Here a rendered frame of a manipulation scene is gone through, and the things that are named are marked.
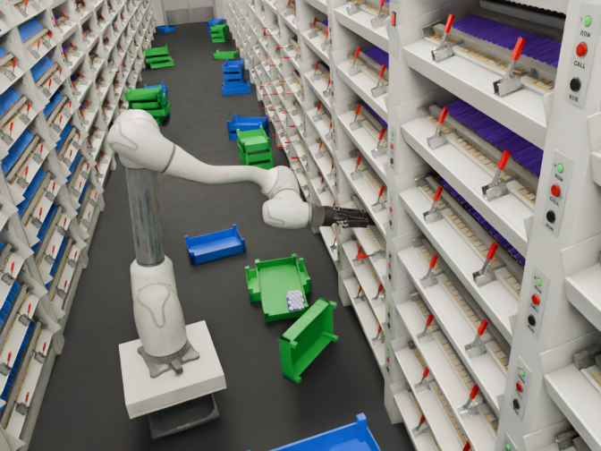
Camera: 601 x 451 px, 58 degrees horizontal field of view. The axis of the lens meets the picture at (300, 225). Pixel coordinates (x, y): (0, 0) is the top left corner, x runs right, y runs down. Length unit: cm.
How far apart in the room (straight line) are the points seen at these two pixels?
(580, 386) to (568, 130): 40
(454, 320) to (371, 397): 88
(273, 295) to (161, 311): 83
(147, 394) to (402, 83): 127
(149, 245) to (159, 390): 49
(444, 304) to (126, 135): 101
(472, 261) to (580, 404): 39
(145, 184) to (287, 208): 48
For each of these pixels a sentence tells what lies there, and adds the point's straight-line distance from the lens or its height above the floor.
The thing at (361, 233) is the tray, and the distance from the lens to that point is 207.
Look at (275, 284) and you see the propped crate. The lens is 262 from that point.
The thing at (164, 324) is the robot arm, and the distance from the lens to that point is 189.
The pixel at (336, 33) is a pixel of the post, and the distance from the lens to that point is 206.
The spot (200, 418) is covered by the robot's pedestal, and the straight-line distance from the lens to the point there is 215.
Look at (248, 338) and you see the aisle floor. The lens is 245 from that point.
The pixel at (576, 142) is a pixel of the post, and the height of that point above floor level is 131.
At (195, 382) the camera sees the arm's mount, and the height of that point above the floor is 27.
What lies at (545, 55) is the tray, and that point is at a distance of 105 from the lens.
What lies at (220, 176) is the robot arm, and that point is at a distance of 179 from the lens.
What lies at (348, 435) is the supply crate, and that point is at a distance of 141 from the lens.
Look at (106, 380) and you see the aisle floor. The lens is 245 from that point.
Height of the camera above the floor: 159
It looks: 29 degrees down
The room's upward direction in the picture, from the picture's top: 4 degrees counter-clockwise
